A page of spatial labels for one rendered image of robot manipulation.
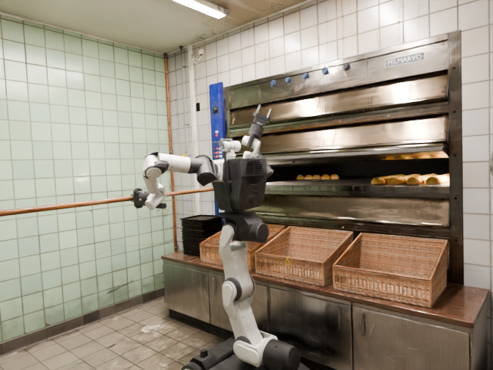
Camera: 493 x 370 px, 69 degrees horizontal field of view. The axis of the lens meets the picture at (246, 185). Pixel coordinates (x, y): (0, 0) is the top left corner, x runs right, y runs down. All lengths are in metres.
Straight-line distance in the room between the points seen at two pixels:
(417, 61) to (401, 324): 1.59
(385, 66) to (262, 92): 1.05
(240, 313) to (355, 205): 1.13
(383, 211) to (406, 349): 0.90
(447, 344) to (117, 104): 3.20
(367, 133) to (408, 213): 0.61
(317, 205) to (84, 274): 2.14
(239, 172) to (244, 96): 1.45
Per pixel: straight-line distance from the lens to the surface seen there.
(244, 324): 2.29
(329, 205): 2.82
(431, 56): 2.63
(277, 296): 2.55
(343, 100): 2.77
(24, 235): 3.37
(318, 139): 2.84
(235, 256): 2.19
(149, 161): 1.95
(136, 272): 3.88
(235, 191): 2.01
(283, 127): 3.02
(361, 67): 2.77
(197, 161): 1.99
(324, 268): 2.38
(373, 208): 2.68
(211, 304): 3.03
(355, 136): 2.70
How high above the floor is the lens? 1.36
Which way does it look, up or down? 3 degrees down
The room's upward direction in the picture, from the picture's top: 2 degrees counter-clockwise
